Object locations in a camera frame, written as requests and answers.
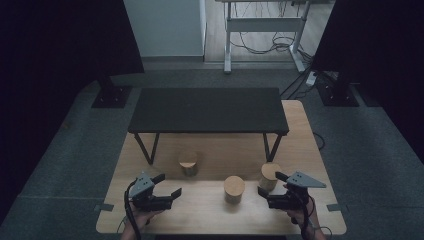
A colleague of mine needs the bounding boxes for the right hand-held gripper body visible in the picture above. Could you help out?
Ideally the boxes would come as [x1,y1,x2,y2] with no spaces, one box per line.
[267,171,328,212]

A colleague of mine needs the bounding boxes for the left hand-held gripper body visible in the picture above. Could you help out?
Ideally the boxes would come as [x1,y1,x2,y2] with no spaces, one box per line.
[128,171,175,213]

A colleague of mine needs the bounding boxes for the glass jar with wooden lid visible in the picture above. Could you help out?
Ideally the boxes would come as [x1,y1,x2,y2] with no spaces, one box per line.
[223,175,246,205]
[258,161,283,192]
[177,150,200,177]

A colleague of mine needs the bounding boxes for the black raised shelf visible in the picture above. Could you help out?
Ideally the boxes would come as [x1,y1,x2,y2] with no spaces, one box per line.
[127,86,290,166]

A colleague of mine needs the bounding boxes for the person's right hand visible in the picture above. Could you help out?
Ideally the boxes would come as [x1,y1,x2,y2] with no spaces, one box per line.
[285,194,318,232]

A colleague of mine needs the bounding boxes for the person's left hand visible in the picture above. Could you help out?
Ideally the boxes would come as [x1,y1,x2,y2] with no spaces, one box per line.
[127,200,165,232]

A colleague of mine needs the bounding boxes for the grey tape mark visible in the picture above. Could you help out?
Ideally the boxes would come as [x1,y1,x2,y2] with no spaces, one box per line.
[326,202,350,213]
[93,202,115,213]

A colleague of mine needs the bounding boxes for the black stand base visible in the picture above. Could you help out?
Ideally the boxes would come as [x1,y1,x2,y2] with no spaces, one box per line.
[91,74,134,110]
[315,71,361,108]

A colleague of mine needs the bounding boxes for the white power strip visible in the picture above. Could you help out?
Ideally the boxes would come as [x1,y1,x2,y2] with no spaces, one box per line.
[305,70,319,88]

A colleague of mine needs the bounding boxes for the white partition panel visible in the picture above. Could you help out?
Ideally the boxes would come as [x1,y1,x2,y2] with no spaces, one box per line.
[122,0,207,59]

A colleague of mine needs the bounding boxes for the dark curtain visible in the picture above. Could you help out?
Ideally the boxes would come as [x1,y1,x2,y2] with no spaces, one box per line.
[311,0,424,165]
[0,0,146,228]

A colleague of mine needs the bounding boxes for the left hand-held gripper cable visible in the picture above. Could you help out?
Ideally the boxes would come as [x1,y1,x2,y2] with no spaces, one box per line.
[123,179,143,240]

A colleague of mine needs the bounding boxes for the hand-held gripper cable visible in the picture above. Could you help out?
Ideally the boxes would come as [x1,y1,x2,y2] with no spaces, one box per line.
[123,179,143,240]
[292,189,312,240]

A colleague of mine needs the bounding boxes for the right hand-held gripper cable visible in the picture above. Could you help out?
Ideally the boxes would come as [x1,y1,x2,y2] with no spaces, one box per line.
[292,189,312,240]

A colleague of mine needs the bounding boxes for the black cable loop on carpet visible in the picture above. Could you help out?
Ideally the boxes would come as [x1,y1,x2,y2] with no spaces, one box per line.
[312,131,326,151]

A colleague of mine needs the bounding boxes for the black cables at power strip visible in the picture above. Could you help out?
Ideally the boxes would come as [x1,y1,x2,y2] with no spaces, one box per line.
[279,65,314,101]

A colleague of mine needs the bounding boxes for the black floor cables under desk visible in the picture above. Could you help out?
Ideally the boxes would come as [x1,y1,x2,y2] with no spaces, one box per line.
[229,0,315,57]

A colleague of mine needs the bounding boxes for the white desk frame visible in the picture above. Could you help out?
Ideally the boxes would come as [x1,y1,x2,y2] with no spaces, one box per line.
[214,0,313,75]

